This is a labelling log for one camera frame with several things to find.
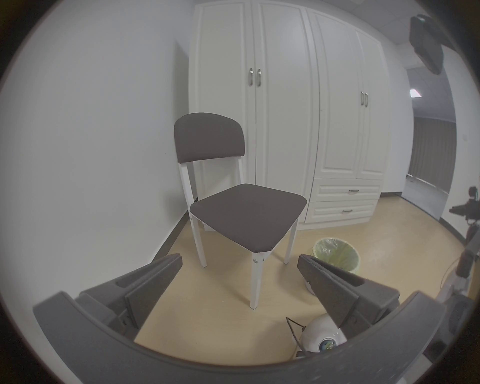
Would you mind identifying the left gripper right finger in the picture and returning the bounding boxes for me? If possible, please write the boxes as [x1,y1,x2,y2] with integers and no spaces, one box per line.
[297,254,401,340]

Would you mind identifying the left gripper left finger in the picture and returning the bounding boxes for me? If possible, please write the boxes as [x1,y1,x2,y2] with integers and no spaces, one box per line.
[75,253,184,331]

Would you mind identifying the yellow plastic bag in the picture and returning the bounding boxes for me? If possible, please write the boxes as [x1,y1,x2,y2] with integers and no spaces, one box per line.
[313,237,361,272]

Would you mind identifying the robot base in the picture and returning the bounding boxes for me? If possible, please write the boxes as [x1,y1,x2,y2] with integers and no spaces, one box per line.
[298,313,349,355]

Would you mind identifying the white trash bin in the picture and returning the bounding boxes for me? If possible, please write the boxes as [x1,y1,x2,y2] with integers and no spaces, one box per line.
[303,237,361,298]

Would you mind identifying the grey curtain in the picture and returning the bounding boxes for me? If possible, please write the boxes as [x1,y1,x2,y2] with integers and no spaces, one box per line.
[408,116,457,194]

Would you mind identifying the grey white chair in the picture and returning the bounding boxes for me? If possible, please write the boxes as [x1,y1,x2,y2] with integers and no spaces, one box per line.
[173,112,308,311]

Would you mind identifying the white wardrobe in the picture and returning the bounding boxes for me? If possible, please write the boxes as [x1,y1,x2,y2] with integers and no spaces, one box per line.
[188,0,387,230]

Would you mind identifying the black cable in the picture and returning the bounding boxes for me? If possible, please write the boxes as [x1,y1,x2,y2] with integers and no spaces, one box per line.
[286,317,306,359]

